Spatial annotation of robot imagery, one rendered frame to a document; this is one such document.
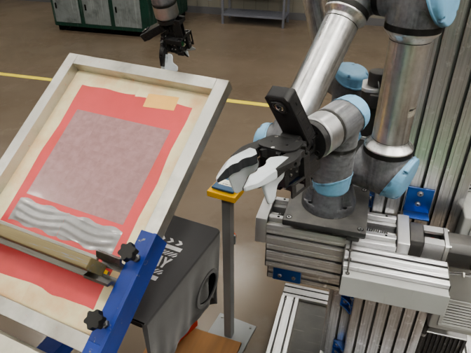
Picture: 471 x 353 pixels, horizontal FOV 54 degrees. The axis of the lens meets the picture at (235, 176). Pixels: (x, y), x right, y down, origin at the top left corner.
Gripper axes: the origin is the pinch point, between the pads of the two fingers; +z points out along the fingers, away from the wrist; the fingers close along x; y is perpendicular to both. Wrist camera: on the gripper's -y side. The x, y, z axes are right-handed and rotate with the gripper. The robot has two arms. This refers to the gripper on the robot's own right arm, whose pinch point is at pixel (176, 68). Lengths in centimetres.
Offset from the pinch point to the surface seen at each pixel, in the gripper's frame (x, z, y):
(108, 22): 389, 253, -410
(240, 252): 29, 165, -10
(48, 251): -77, -3, 9
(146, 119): -29.8, -4.3, 8.0
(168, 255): -47, 42, 13
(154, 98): -22.6, -6.3, 7.0
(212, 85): -17.7, -11.2, 24.9
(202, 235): -33, 46, 18
